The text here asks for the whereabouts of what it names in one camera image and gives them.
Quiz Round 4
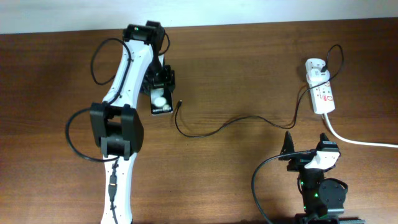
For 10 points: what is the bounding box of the white USB charger adapter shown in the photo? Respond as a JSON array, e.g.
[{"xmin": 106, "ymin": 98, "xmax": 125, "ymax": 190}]
[{"xmin": 306, "ymin": 68, "xmax": 330, "ymax": 85}]

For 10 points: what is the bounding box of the black USB charging cable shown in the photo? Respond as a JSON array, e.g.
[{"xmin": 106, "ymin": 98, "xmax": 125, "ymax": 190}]
[{"xmin": 174, "ymin": 44, "xmax": 345, "ymax": 139}]

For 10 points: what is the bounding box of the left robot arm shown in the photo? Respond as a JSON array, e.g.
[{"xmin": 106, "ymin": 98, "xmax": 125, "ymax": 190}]
[{"xmin": 90, "ymin": 21, "xmax": 175, "ymax": 223}]

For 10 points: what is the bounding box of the white power strip cord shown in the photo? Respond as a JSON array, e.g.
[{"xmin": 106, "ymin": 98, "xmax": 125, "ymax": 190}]
[{"xmin": 322, "ymin": 113, "xmax": 398, "ymax": 149}]

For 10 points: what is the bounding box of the white power strip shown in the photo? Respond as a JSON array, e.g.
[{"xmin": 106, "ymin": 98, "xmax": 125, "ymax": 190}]
[{"xmin": 305, "ymin": 58, "xmax": 335, "ymax": 114}]

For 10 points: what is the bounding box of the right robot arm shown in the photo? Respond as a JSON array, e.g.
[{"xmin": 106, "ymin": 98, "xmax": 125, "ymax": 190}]
[{"xmin": 280, "ymin": 132, "xmax": 366, "ymax": 224}]

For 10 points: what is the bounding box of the black smartphone with white circles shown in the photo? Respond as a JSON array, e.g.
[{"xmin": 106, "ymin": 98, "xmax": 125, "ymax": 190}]
[{"xmin": 150, "ymin": 88, "xmax": 173, "ymax": 116}]

